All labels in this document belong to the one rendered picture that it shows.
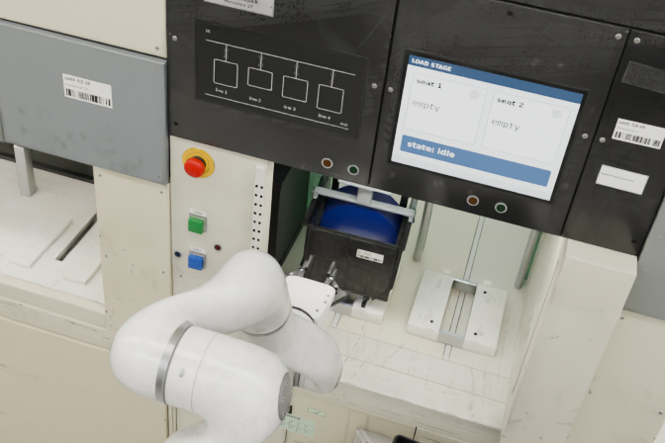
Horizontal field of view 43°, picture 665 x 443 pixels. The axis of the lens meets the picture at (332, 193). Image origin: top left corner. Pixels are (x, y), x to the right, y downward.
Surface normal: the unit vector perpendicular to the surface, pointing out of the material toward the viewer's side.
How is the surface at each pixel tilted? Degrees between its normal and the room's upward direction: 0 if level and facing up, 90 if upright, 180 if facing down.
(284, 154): 90
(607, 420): 90
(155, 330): 7
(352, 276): 94
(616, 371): 90
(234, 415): 74
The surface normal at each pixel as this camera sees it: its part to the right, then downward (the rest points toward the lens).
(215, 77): -0.29, 0.55
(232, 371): 0.00, -0.47
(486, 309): 0.10, -0.79
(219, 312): 0.26, 0.55
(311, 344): 0.62, -0.18
